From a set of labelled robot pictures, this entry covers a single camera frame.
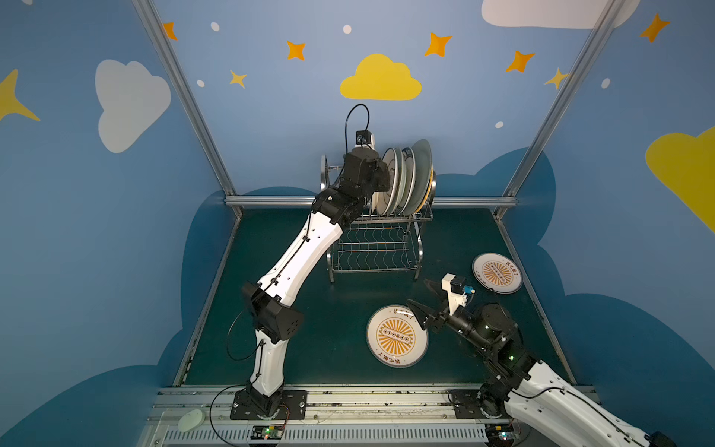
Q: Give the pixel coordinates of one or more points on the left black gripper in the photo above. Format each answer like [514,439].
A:
[377,176]

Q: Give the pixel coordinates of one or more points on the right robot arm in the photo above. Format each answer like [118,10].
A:
[521,386]

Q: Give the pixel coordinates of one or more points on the controller board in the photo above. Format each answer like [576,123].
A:
[267,433]
[500,436]

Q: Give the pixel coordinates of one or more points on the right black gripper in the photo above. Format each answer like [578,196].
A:
[441,316]

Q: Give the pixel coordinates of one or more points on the orange sunburst plate front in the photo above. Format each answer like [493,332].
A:
[395,337]

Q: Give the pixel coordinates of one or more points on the rear aluminium frame bar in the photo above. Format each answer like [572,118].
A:
[439,202]

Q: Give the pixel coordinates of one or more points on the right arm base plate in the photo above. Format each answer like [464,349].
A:
[475,404]

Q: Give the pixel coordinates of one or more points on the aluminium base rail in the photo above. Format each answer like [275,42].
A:
[409,415]

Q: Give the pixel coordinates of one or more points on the plain pale green plate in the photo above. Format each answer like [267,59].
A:
[422,173]

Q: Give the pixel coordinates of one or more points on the aluminium frame post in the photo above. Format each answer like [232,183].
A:
[590,52]
[153,26]

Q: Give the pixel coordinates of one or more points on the orange sunburst plate right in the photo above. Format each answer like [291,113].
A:
[497,273]

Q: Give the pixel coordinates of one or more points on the left controller board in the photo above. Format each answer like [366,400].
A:
[267,433]

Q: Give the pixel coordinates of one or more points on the stainless steel dish rack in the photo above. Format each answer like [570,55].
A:
[381,244]

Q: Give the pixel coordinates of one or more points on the white plate dark lettered rim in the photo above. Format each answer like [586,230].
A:
[410,165]

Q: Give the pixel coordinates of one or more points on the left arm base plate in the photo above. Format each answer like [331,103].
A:
[284,404]

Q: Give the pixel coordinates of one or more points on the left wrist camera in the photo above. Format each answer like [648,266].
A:
[364,138]

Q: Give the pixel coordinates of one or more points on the right controller board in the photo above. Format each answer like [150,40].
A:
[500,436]

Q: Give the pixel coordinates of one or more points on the right aluminium frame post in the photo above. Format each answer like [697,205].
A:
[590,52]

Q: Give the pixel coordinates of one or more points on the pale green round disc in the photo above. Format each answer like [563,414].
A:
[191,420]

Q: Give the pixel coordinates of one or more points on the light green flower plate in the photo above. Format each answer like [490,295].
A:
[402,179]

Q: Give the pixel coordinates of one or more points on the orange sunburst plate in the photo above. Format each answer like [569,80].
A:
[395,337]
[497,273]

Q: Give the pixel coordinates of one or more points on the white plate grey emblem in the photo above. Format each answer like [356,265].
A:
[384,200]

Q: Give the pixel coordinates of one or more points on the left aluminium frame post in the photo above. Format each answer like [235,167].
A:
[153,26]

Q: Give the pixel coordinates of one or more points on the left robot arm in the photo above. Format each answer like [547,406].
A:
[270,299]

